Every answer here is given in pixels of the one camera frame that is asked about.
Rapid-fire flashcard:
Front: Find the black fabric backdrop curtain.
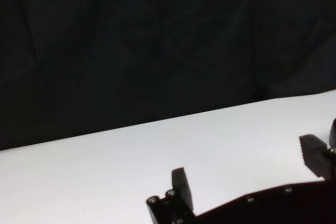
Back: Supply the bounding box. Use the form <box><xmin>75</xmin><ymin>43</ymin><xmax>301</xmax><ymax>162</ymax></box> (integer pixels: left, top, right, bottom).
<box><xmin>0</xmin><ymin>0</ymin><xmax>336</xmax><ymax>152</ymax></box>

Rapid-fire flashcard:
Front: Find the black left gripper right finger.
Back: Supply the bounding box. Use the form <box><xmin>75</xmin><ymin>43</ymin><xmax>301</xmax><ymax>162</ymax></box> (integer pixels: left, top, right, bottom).
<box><xmin>299</xmin><ymin>134</ymin><xmax>336</xmax><ymax>180</ymax></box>

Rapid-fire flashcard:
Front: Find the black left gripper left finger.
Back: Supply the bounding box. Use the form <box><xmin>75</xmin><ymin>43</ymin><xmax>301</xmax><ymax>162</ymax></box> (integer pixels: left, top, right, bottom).
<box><xmin>146</xmin><ymin>167</ymin><xmax>197</xmax><ymax>224</ymax></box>

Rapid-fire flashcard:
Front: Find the blue round push button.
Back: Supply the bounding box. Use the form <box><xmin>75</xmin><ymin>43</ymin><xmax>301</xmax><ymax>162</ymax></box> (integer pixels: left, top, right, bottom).
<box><xmin>329</xmin><ymin>118</ymin><xmax>336</xmax><ymax>148</ymax></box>

